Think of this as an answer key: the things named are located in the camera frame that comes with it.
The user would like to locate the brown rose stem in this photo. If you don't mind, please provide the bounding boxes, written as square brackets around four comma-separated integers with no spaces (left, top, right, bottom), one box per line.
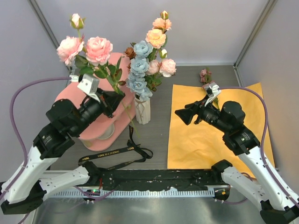
[124,42,136,60]

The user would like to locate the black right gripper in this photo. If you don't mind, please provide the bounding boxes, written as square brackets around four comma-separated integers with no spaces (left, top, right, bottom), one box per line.
[175,94,231,133]

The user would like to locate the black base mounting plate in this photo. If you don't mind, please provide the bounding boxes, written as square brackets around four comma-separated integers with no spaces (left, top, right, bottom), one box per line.
[72,168,239,192]

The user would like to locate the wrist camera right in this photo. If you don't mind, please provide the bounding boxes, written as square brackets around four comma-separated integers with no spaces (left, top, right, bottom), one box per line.
[203,81,221,106]

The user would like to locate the aluminium frame post left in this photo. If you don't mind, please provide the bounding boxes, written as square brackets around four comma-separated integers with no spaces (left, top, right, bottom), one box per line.
[28,0,59,52]

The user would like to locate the aluminium frame post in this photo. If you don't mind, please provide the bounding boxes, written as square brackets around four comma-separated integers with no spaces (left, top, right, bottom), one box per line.
[28,0,59,52]
[233,0,278,70]

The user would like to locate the light pink peony stem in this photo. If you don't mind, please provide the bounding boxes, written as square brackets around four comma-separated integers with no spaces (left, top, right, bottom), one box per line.
[145,49,177,91]

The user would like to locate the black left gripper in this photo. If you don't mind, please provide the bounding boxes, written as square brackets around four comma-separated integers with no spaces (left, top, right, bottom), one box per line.
[73,87,127,135]

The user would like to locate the pink rose stem large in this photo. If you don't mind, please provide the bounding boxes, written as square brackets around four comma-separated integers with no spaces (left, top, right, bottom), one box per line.
[56,13,141,139]

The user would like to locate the peach rose stem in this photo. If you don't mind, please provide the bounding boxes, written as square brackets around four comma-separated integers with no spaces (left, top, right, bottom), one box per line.
[145,10,172,61]

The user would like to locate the white slotted cable duct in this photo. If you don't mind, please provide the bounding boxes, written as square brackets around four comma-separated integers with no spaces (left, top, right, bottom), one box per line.
[51,188,214,198]

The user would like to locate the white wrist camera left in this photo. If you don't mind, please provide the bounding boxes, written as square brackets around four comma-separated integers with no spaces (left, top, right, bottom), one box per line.
[69,74,100,101]

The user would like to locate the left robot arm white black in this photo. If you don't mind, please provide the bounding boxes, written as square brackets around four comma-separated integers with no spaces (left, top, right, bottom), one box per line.
[1,89,125,215]

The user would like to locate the pink wooden tiered shelf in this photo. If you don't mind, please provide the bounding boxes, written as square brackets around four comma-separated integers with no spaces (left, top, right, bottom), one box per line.
[55,53,135,151]

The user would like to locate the black ribbon gold lettering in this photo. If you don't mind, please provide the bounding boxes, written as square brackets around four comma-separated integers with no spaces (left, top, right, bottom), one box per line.
[78,125,154,170]

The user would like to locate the mauve rose stem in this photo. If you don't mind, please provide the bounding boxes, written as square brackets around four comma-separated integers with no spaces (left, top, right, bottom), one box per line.
[199,67,220,110]

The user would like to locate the blue flower stem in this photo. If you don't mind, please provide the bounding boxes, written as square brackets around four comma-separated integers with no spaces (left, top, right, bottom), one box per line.
[126,41,153,102]

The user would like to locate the aluminium frame post right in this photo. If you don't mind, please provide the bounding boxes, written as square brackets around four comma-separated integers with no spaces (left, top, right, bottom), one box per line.
[233,0,278,70]

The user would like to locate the white ribbed ceramic vase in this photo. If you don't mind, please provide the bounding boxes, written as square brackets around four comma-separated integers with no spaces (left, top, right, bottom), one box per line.
[135,98,151,125]

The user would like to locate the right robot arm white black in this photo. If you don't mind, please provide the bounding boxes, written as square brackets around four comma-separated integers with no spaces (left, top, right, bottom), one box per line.
[175,100,299,224]

